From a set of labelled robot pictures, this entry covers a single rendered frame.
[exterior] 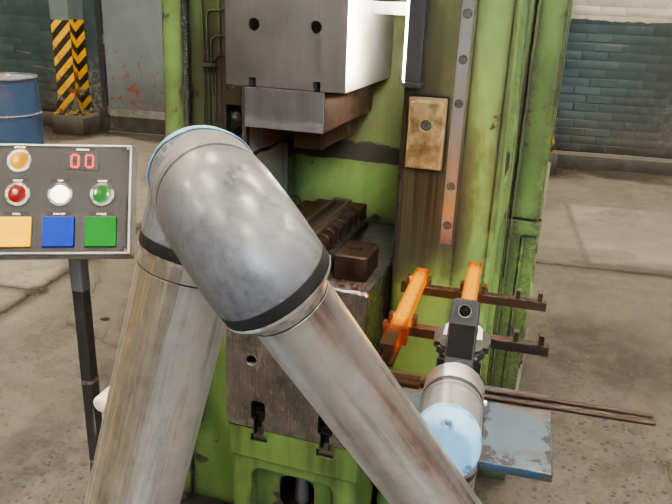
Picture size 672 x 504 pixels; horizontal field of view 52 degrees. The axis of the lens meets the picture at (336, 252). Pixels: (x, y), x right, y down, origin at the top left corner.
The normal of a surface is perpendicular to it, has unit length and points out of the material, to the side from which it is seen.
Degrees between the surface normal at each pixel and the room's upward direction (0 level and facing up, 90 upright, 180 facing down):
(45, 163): 60
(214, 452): 90
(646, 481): 0
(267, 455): 90
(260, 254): 64
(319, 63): 90
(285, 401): 90
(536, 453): 0
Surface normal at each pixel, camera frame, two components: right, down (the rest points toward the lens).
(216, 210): -0.20, -0.23
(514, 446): 0.04, -0.94
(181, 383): 0.52, 0.36
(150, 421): 0.09, 0.29
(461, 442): -0.28, 0.24
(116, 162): 0.12, -0.17
